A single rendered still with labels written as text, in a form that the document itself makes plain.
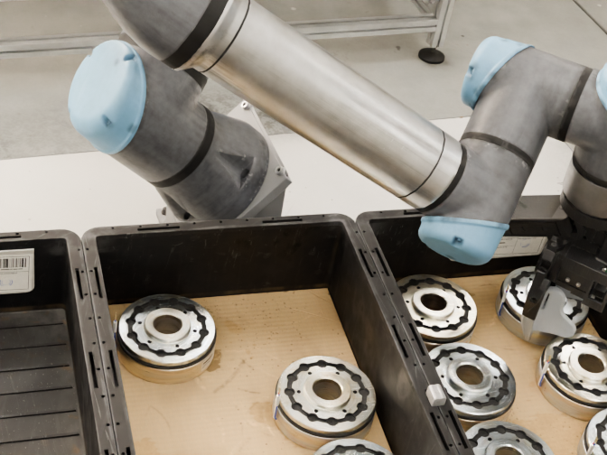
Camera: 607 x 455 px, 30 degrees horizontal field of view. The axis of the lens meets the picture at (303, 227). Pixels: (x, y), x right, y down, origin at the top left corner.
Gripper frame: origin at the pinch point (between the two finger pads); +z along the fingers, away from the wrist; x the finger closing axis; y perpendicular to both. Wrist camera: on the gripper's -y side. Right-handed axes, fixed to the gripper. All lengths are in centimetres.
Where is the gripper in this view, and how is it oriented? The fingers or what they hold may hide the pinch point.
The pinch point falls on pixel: (532, 315)
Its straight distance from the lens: 132.1
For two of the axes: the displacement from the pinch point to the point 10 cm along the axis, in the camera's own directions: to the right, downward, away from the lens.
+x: 5.1, -5.7, 6.4
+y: 8.6, 4.2, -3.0
